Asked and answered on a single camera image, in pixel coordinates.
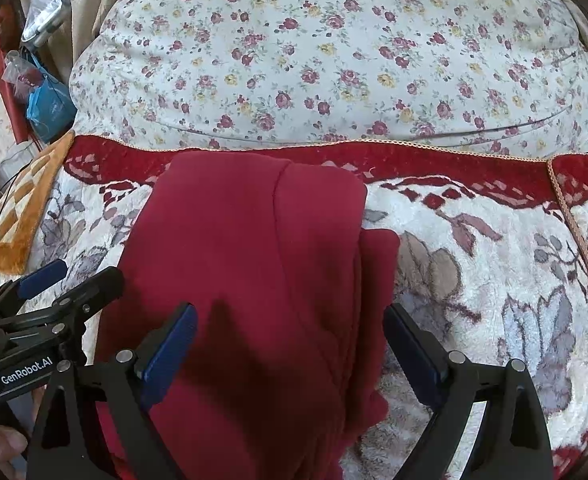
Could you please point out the dark red garment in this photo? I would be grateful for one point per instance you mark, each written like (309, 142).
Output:
(249, 260)

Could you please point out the plastic bag with red contents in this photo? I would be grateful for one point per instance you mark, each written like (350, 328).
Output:
(21, 77)

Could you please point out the white floral quilt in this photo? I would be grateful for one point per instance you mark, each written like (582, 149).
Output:
(324, 35)

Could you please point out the blue plastic bag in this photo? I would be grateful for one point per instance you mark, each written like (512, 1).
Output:
(49, 105)

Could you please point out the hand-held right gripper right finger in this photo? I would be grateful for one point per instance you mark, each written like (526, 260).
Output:
(416, 355)

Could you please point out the red wooden furniture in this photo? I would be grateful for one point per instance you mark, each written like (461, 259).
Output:
(4, 35)

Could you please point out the red and white floral blanket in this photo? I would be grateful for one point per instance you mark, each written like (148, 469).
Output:
(474, 270)

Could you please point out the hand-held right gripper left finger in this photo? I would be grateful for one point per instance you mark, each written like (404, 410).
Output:
(171, 355)

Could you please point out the beige curtain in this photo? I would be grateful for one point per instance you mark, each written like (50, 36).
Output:
(94, 5)

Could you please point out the clear plastic bag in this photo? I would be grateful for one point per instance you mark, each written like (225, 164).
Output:
(44, 20)

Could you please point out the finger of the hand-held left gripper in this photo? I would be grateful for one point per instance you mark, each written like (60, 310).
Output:
(99, 282)
(41, 277)

